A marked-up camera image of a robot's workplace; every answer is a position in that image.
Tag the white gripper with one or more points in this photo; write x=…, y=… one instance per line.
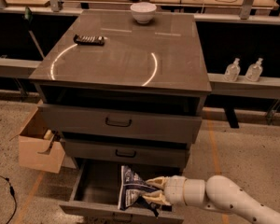
x=174, y=189

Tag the black white snack bag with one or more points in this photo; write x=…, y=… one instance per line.
x=132, y=190

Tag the grey bottom drawer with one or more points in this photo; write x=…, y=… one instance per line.
x=95, y=195

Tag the grey drawer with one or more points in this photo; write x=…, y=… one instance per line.
x=160, y=156
x=125, y=124
x=95, y=195

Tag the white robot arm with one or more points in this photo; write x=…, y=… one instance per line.
x=217, y=194

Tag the grey middle drawer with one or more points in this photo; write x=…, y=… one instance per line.
x=160, y=156

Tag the grey drawer cabinet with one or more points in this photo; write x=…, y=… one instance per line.
x=156, y=68

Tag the grey top drawer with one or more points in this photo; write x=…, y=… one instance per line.
x=125, y=124

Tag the cardboard box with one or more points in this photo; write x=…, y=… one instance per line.
x=37, y=146

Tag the left clear pump bottle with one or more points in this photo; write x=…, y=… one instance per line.
x=232, y=70

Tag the clear pump bottle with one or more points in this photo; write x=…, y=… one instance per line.
x=232, y=70
x=254, y=71

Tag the right clear pump bottle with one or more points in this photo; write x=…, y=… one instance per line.
x=254, y=71

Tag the black remote control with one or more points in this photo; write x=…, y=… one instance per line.
x=89, y=40

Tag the white ceramic bowl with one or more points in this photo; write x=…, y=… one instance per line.
x=143, y=12

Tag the grey metal rail shelf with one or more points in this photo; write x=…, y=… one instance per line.
x=266, y=87

